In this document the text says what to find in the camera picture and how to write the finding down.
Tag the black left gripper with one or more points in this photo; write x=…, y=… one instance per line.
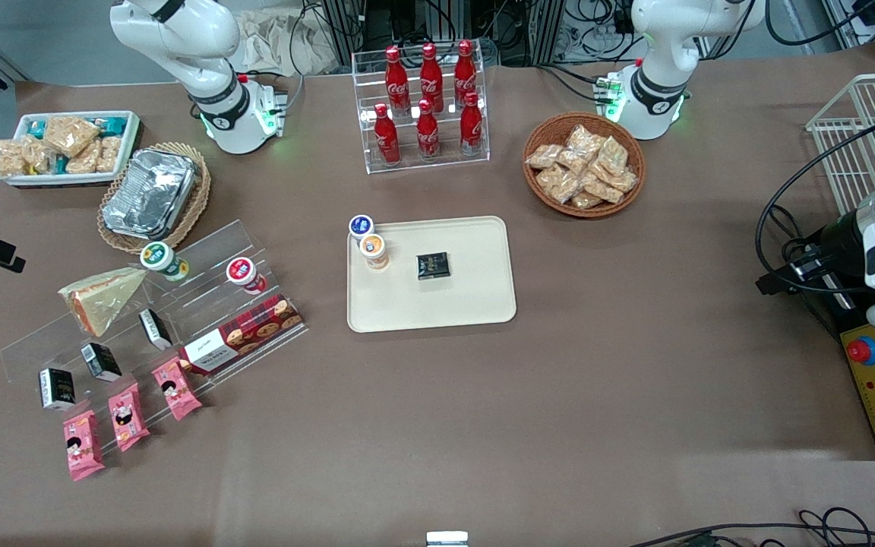
x=838, y=238

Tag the triangular sandwich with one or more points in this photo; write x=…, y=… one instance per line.
x=107, y=298

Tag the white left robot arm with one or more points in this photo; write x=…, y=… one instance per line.
x=658, y=76

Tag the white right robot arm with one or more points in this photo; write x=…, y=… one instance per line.
x=202, y=68

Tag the white rectangular snack tray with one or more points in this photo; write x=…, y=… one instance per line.
x=130, y=140

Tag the beige plastic tray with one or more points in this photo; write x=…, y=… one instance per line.
x=453, y=304

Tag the rice cracker bag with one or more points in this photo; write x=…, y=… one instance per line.
x=83, y=161
x=39, y=156
x=109, y=154
x=70, y=135
x=8, y=158

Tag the red emergency stop button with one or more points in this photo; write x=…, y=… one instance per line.
x=862, y=351

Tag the small black box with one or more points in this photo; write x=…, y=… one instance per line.
x=57, y=388
x=154, y=328
x=101, y=362

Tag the teal snack packet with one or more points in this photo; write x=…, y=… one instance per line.
x=36, y=129
x=113, y=125

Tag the green lid cup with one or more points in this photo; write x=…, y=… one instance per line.
x=158, y=257

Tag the silver foil container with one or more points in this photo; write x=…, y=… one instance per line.
x=149, y=194

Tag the clear bag of crackers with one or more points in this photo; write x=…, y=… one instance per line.
x=557, y=184
x=584, y=140
x=585, y=200
x=602, y=190
x=613, y=156
x=623, y=181
x=544, y=156

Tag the clear acrylic stepped stand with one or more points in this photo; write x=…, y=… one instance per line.
x=202, y=251

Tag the pink snack pack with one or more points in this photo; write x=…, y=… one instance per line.
x=176, y=389
x=83, y=445
x=128, y=416

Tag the oval tan wicker basket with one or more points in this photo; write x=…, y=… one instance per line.
x=198, y=194

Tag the red lid cup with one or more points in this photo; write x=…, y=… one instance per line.
x=243, y=272

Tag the red tartan cookie box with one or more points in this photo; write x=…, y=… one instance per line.
x=251, y=330

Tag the round brown wicker basket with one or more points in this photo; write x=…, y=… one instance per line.
x=540, y=194

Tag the red cola bottle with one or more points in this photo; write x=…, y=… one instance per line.
x=472, y=129
x=428, y=135
x=431, y=76
x=387, y=140
x=465, y=72
x=396, y=80

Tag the black square packet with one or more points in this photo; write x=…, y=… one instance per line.
x=433, y=265

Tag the crumpled beige cloth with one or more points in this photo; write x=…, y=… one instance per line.
x=278, y=42

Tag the blue lid cup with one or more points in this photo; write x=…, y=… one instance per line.
x=361, y=226

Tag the orange lid cup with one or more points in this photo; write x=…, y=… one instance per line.
x=373, y=249

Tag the clear acrylic bottle rack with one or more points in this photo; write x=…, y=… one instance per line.
x=422, y=165

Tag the aluminium frame profiles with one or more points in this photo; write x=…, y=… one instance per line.
x=437, y=19

